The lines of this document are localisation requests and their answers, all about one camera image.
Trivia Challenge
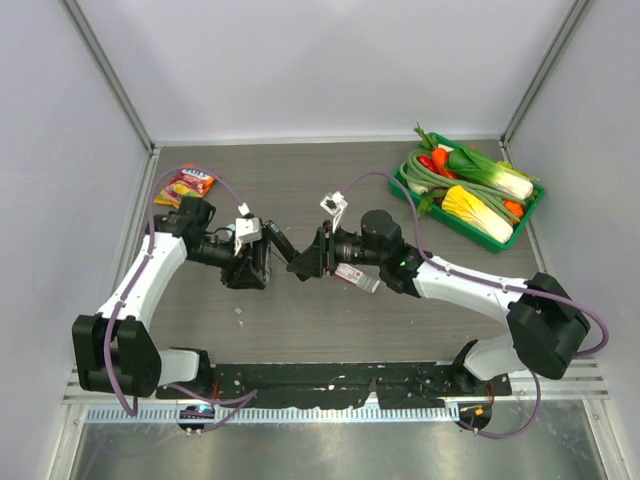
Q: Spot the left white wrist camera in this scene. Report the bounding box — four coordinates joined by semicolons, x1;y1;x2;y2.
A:
234;203;262;256

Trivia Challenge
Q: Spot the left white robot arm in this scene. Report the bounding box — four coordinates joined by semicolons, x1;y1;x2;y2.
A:
72;197;270;399

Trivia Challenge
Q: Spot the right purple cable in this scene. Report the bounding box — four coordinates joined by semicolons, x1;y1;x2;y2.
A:
339;171;610;439

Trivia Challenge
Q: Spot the red chili pepper toy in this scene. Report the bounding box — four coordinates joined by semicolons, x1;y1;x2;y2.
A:
417;155;440;175

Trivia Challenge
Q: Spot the green bok choy toy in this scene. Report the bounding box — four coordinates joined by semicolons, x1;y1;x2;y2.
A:
447;146;534;201

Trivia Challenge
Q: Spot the small orange carrot toy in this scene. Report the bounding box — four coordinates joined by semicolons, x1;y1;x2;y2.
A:
503;199;524;219

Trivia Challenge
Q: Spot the purple cable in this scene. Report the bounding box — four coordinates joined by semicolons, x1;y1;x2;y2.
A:
103;167;259;434
339;171;610;439

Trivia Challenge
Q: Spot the white slotted cable duct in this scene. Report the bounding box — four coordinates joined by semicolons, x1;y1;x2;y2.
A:
85;402;459;426

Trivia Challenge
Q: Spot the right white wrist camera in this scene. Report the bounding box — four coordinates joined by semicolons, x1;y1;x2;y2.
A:
319;191;348;232

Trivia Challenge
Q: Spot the black large stapler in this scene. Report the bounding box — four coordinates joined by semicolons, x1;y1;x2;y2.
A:
252;218;299;283

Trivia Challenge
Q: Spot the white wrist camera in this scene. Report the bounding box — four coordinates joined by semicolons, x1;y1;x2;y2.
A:
234;203;262;256
319;191;348;232

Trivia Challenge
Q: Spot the yellow napa cabbage toy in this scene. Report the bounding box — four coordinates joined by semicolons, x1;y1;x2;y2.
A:
441;186;513;244

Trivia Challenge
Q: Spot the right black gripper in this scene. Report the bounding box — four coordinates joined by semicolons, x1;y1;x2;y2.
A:
289;219;386;277

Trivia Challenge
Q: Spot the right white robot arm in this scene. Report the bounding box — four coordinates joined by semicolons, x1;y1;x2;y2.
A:
287;210;590;395

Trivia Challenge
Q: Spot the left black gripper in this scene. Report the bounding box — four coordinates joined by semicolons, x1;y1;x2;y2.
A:
188;236;265;289

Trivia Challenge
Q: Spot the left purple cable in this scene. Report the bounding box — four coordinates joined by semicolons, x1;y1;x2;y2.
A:
103;167;259;434

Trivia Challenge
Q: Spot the green long beans toy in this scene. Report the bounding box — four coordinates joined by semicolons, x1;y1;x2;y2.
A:
399;150;527;223

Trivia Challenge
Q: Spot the red staple box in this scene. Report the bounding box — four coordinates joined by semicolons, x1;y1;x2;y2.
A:
335;263;380;294

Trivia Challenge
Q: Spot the orange candy bag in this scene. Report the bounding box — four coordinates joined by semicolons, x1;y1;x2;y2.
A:
154;163;215;208

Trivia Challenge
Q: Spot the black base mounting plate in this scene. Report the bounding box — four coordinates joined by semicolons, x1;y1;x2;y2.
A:
157;362;512;410

